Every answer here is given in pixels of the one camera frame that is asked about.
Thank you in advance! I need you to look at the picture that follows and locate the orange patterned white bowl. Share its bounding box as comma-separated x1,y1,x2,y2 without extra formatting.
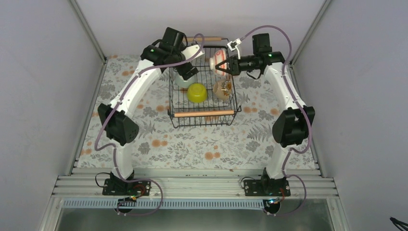
209,49,227,76

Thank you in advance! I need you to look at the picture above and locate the teal striped bowl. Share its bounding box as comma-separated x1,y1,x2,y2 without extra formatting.
175,75,197,89

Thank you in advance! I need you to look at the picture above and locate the black wire dish rack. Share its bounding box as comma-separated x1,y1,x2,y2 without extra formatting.
167,45,241,128

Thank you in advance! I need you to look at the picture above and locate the cream floral bowl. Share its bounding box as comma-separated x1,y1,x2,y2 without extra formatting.
213,79,232,101

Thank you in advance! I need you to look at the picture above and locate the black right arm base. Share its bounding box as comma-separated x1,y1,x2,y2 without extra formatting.
240,168,291,197

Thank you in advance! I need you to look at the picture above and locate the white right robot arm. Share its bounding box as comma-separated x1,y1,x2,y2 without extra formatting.
209,33,315,196

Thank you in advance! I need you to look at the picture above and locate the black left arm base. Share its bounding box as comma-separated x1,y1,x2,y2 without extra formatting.
102,173,151,197

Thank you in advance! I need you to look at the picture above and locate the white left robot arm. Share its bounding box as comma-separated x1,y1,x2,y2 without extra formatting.
94,27,205,195

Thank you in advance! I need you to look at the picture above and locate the lime green bowl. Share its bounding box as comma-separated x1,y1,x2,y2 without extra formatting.
187,83,208,103

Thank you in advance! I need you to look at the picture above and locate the floral patterned table mat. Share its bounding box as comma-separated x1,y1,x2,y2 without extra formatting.
77,54,316,170

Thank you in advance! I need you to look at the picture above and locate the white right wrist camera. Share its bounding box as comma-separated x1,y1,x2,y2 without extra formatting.
227,38,242,51

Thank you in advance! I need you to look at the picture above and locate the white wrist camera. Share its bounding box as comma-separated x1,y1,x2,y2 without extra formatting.
227,38,242,51
181,44,205,62

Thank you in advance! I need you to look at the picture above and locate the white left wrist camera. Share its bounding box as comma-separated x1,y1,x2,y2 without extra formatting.
181,44,205,62

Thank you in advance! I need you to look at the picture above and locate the far wooden rack handle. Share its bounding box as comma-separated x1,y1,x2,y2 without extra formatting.
187,37,223,42

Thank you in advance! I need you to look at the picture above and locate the wooden rack handle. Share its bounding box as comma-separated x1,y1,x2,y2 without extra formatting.
187,37,223,42
174,110,235,117

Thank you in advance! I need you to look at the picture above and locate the near wooden rack handle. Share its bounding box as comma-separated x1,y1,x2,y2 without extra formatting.
174,110,235,117

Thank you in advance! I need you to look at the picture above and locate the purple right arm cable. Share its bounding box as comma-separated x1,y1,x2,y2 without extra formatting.
239,25,313,217

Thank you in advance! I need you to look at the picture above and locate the aluminium frame rail left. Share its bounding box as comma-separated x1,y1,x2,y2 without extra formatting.
38,0,102,217

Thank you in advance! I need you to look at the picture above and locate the aluminium frame rail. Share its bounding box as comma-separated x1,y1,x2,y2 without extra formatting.
38,0,102,217
291,0,350,231

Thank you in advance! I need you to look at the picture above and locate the aluminium front mounting rail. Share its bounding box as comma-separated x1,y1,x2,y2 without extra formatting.
52,168,339,199

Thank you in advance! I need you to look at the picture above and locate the aluminium frame rail right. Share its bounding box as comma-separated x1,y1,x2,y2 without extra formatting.
291,0,350,231

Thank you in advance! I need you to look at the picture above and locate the slotted grey cable duct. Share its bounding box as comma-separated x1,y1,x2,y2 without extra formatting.
63,198,264,210

